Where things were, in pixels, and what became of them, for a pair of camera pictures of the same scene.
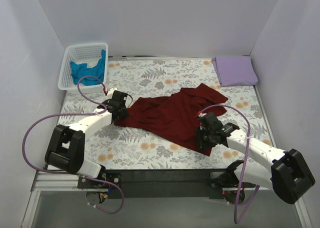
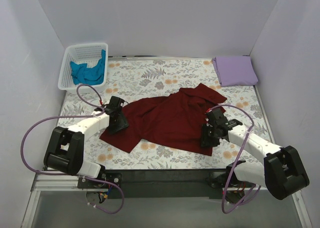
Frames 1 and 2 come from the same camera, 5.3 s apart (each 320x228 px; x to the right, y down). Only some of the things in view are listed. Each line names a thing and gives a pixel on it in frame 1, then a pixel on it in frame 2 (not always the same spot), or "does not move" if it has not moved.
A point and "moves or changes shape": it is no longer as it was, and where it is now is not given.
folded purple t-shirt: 234,70 does not move
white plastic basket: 90,54 does not move
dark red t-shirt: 176,117 moves or changes shape
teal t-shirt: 78,70 does not move
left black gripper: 122,113 to 118,120
